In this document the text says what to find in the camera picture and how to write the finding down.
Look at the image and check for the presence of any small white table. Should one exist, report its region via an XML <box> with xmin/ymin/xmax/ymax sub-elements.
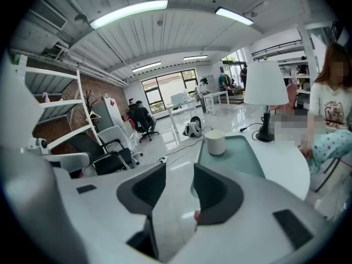
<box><xmin>205</xmin><ymin>90</ymin><xmax>230</xmax><ymax>116</ymax></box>

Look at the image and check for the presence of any white black floor machine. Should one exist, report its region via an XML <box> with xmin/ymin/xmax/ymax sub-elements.
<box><xmin>183</xmin><ymin>115</ymin><xmax>205</xmax><ymax>139</ymax></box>

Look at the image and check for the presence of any black framed window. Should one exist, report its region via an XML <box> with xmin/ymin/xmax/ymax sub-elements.
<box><xmin>141</xmin><ymin>69</ymin><xmax>199</xmax><ymax>114</ymax></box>

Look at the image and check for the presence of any grey cabinet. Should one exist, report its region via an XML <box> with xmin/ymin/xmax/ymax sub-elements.
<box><xmin>95</xmin><ymin>97</ymin><xmax>122</xmax><ymax>134</ymax></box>

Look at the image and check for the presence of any grey-green tray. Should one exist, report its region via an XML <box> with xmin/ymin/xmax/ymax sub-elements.
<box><xmin>197</xmin><ymin>135</ymin><xmax>267</xmax><ymax>180</ymax></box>

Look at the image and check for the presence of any clothes rack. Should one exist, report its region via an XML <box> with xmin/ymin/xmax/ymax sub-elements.
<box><xmin>218</xmin><ymin>74</ymin><xmax>245</xmax><ymax>96</ymax></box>

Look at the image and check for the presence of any pink chair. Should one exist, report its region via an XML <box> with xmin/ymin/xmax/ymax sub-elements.
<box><xmin>271</xmin><ymin>83</ymin><xmax>298</xmax><ymax>112</ymax></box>

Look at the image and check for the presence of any white box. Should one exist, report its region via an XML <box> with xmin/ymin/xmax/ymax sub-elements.
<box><xmin>170</xmin><ymin>92</ymin><xmax>191</xmax><ymax>106</ymax></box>

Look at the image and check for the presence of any white shelf unit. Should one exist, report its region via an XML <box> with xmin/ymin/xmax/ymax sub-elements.
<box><xmin>10</xmin><ymin>53</ymin><xmax>101</xmax><ymax>155</ymax></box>

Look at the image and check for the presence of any cream ceramic mug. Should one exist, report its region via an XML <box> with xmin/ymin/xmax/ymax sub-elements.
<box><xmin>206</xmin><ymin>129</ymin><xmax>226</xmax><ymax>156</ymax></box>

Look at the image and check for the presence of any black lamp cable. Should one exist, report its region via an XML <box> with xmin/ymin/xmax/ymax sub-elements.
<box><xmin>239</xmin><ymin>122</ymin><xmax>265</xmax><ymax>142</ymax></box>

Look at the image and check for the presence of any long white table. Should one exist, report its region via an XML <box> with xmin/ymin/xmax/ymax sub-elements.
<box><xmin>166</xmin><ymin>100</ymin><xmax>199</xmax><ymax>148</ymax></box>

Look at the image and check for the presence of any black coat tree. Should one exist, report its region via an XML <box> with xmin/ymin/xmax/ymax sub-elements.
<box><xmin>83</xmin><ymin>90</ymin><xmax>97</xmax><ymax>126</ymax></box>

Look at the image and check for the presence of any white storage shelf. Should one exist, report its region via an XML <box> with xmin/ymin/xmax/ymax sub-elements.
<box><xmin>277</xmin><ymin>56</ymin><xmax>321</xmax><ymax>111</ymax></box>

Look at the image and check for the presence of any round white side table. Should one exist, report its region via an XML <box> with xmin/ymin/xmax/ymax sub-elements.
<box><xmin>192</xmin><ymin>130</ymin><xmax>311</xmax><ymax>201</ymax></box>

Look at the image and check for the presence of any black rolling office chair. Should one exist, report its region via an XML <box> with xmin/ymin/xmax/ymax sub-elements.
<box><xmin>129</xmin><ymin>104</ymin><xmax>160</xmax><ymax>144</ymax></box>

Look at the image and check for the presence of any white office chair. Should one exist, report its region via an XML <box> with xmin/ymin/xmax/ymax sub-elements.
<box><xmin>97</xmin><ymin>125</ymin><xmax>144</xmax><ymax>167</ymax></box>

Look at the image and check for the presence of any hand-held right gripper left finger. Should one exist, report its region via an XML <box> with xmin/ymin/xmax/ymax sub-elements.
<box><xmin>116</xmin><ymin>162</ymin><xmax>167</xmax><ymax>261</ymax></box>

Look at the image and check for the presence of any black mesh chair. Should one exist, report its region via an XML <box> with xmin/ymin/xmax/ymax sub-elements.
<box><xmin>67</xmin><ymin>132</ymin><xmax>136</xmax><ymax>176</ymax></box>

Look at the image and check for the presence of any ceiling light bar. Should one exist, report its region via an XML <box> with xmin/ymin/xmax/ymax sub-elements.
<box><xmin>131</xmin><ymin>61</ymin><xmax>162</xmax><ymax>73</ymax></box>
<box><xmin>183</xmin><ymin>54</ymin><xmax>208</xmax><ymax>62</ymax></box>
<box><xmin>214</xmin><ymin>6</ymin><xmax>254</xmax><ymax>26</ymax></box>
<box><xmin>89</xmin><ymin>0</ymin><xmax>168</xmax><ymax>30</ymax></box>

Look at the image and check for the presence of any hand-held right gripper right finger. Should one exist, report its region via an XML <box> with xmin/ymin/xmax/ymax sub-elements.
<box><xmin>190</xmin><ymin>163</ymin><xmax>245</xmax><ymax>227</ymax></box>

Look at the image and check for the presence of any ceiling air vent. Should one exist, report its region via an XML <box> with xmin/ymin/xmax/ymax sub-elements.
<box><xmin>29</xmin><ymin>0</ymin><xmax>68</xmax><ymax>31</ymax></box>

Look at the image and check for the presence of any white fisheye camera module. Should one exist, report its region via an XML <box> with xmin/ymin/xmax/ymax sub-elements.
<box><xmin>26</xmin><ymin>137</ymin><xmax>50</xmax><ymax>156</ymax></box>

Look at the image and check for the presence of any person's right hand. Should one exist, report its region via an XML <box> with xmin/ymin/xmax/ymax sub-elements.
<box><xmin>194</xmin><ymin>210</ymin><xmax>204</xmax><ymax>232</ymax></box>

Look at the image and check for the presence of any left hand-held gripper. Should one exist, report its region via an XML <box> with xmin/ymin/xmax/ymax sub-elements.
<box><xmin>45</xmin><ymin>151</ymin><xmax>90</xmax><ymax>175</ymax></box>

